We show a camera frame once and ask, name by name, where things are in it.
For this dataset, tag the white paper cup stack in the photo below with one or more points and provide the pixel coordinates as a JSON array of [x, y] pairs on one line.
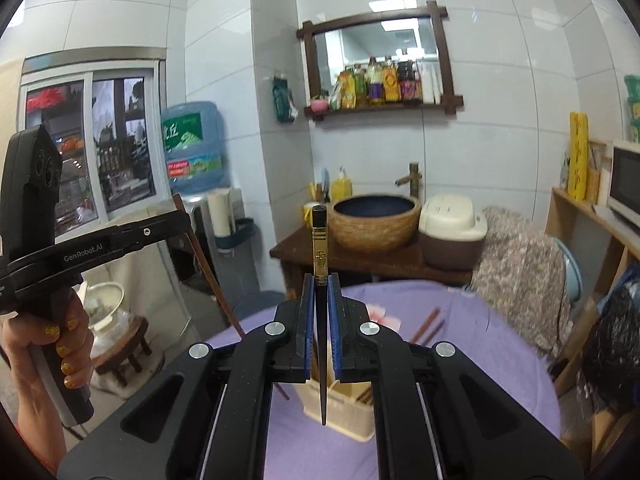
[[220, 212]]

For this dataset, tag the brown wooden brush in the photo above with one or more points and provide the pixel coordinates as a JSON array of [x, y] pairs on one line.
[[315, 194]]

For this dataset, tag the yellow cup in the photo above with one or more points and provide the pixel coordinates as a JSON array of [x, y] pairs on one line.
[[307, 215]]

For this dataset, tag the black plastic bag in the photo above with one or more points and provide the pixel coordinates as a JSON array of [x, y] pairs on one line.
[[612, 340]]

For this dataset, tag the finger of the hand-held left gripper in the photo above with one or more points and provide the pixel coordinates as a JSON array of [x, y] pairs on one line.
[[150, 232]]

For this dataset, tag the white microwave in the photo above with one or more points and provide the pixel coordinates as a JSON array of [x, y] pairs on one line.
[[625, 185]]

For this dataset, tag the green hanging packet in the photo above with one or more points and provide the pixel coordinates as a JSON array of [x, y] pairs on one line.
[[283, 100]]

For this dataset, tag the blue water jug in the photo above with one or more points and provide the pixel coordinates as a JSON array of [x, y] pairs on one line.
[[192, 160]]

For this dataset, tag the person's left hand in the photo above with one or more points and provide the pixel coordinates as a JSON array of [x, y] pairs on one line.
[[70, 340]]

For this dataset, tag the bronze faucet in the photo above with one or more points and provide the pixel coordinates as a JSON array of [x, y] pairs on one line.
[[414, 180]]

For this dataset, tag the beige plastic utensil holder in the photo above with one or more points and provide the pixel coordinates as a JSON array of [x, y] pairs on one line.
[[345, 415]]

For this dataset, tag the brown chopstick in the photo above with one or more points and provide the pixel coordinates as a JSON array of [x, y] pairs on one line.
[[365, 394], [210, 270], [432, 332], [425, 325]]

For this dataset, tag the white brown rice cooker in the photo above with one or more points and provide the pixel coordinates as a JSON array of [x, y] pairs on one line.
[[450, 225]]

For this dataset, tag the grey water dispenser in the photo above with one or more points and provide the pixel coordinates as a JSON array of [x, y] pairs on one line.
[[195, 201]]

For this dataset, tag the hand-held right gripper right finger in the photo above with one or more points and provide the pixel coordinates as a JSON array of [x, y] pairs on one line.
[[334, 345]]

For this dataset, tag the black chopstick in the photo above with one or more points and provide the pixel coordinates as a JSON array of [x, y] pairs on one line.
[[319, 240]]

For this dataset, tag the person's left forearm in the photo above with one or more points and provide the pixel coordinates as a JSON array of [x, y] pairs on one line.
[[40, 435]]

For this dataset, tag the yellow chopstick packet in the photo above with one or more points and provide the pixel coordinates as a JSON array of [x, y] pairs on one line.
[[578, 155]]

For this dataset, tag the light wooden shelf unit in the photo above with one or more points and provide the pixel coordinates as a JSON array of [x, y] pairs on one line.
[[562, 210]]

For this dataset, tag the light blue plastic basin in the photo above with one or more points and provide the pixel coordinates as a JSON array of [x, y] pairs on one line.
[[572, 270]]

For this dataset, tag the yellow soap pump bottle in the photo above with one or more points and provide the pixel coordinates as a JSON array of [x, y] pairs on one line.
[[341, 190]]

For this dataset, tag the pink cup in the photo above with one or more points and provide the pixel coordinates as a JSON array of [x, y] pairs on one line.
[[319, 105]]

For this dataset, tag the yellow seasoning bag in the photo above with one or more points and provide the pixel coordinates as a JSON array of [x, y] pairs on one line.
[[346, 91]]

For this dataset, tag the pink paper packet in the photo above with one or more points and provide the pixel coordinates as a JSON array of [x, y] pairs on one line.
[[385, 321]]

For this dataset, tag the woven beige cup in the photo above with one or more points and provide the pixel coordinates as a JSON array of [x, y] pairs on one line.
[[593, 184]]

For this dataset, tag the blue toothbrush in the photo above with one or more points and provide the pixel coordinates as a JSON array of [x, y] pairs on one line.
[[324, 182]]

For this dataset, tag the white pot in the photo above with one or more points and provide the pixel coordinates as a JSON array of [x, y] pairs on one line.
[[107, 305]]

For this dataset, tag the purple label oil bottle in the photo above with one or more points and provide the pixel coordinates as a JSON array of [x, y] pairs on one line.
[[375, 90]]

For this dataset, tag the purple tablecloth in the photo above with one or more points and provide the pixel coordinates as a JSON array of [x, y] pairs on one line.
[[450, 310]]

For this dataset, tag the yellow label oil bottle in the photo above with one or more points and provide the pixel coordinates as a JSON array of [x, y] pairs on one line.
[[391, 85]]

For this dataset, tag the green oil bottle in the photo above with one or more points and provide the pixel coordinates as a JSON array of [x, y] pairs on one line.
[[360, 87]]

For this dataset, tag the wooden framed mirror shelf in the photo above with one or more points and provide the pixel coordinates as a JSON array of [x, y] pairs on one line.
[[370, 35]]

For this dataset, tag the sliding glass window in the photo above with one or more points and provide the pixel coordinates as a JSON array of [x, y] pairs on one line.
[[115, 135]]

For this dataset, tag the small dark wooden stool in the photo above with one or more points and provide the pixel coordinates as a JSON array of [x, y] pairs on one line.
[[125, 342]]

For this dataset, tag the blue cup holder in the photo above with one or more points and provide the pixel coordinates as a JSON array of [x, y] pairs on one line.
[[242, 235]]

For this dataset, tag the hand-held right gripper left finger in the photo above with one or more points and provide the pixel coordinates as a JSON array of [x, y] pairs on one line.
[[308, 340]]

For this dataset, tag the dark wooden washstand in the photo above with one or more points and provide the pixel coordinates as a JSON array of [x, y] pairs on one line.
[[300, 252]]

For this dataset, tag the woven blue sink basin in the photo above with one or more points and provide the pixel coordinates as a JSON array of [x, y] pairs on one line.
[[375, 232]]

